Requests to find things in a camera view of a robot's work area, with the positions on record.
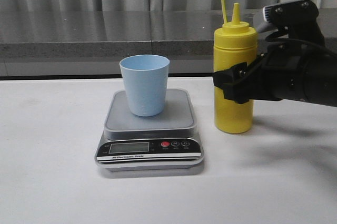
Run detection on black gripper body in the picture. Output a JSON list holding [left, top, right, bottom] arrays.
[[250, 43, 305, 101]]

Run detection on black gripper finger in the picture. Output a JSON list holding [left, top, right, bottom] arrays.
[[212, 63, 253, 104], [255, 0, 324, 46]]

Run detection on yellow squeeze bottle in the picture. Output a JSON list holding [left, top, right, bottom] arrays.
[[213, 0, 257, 134]]

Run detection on light blue plastic cup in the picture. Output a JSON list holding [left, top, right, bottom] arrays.
[[120, 55, 170, 117]]

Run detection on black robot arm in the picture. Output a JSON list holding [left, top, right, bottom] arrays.
[[213, 0, 336, 107]]

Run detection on silver digital kitchen scale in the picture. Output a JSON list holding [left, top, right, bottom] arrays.
[[95, 89, 204, 171]]

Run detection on black cable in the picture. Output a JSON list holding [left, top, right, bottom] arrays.
[[264, 30, 337, 58]]

